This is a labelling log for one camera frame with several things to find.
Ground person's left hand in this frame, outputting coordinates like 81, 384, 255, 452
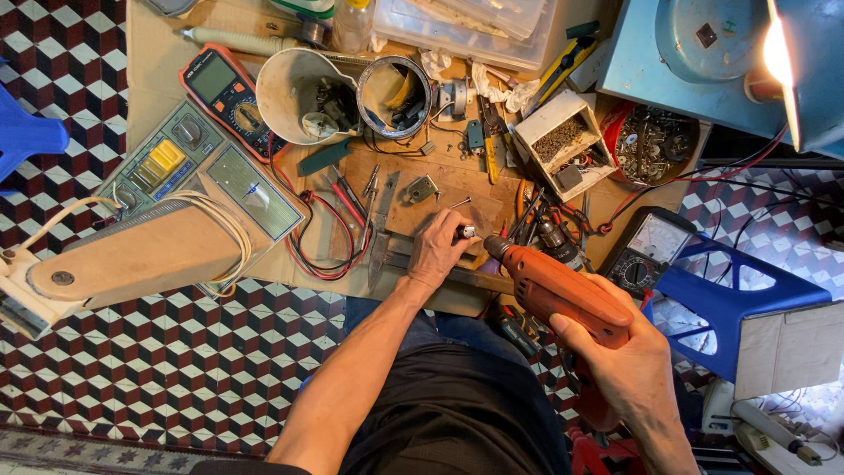
407, 209, 486, 295

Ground person's right hand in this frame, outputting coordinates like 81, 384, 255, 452
550, 274, 678, 431

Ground orange electric drill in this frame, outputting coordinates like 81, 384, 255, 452
483, 235, 636, 434

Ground long metal bar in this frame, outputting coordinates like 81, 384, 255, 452
372, 232, 517, 296

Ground flat metal file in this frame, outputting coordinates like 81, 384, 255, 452
367, 171, 402, 290

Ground wooden work board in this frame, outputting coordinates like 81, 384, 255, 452
327, 135, 528, 265

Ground person's blue jeans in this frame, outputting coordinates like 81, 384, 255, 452
343, 296, 531, 370

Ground red plastic stool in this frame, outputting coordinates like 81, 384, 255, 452
568, 425, 650, 475

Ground blue plastic chair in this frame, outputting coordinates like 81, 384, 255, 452
0, 59, 71, 195
649, 234, 835, 385

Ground red and black probe leads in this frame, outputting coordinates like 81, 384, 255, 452
267, 132, 375, 281

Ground black analog multimeter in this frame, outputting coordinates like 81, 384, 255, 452
599, 206, 697, 298

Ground black drill chuck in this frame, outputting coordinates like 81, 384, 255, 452
537, 218, 586, 273

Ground green plastic piece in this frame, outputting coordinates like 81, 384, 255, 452
297, 140, 355, 178

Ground folded cardboard piece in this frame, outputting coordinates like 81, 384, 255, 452
733, 300, 844, 401

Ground white soldering iron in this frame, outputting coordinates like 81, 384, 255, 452
732, 399, 825, 468

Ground small grey motor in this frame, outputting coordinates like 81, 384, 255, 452
437, 78, 477, 123

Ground round metal tin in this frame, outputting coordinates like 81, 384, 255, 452
356, 55, 434, 141

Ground person's black shirt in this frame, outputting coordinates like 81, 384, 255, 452
188, 343, 573, 475

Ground white box of screws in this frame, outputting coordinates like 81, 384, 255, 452
513, 89, 618, 203

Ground crumpled white tissue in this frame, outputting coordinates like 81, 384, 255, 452
420, 47, 540, 114

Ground yellow utility knife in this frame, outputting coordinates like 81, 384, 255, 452
523, 35, 600, 120

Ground clear plastic storage box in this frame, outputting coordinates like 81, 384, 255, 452
372, 0, 560, 72

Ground red tin of washers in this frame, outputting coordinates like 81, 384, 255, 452
599, 100, 701, 187

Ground clear plastic bottle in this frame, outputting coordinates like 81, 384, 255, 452
331, 0, 374, 55

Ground solder spool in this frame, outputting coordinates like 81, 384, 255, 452
300, 16, 334, 48

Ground orange black digital multimeter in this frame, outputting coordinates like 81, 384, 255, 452
178, 43, 290, 164

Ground beige fan base with panel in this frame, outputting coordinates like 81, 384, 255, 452
0, 99, 309, 340

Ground white sealant tube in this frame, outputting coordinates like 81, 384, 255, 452
179, 26, 301, 58

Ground blue metal box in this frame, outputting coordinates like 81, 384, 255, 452
597, 0, 844, 161

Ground lit desk lamp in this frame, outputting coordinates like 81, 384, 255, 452
744, 0, 844, 154

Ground patterned rug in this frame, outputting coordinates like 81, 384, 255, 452
0, 425, 265, 475

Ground small metal bracket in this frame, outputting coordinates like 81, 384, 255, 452
405, 174, 441, 205

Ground orange handled pliers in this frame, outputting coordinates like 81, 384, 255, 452
514, 178, 536, 225

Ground black cordless tool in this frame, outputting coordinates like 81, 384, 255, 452
496, 305, 553, 360

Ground yellow handled pliers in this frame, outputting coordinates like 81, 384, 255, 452
478, 95, 503, 186

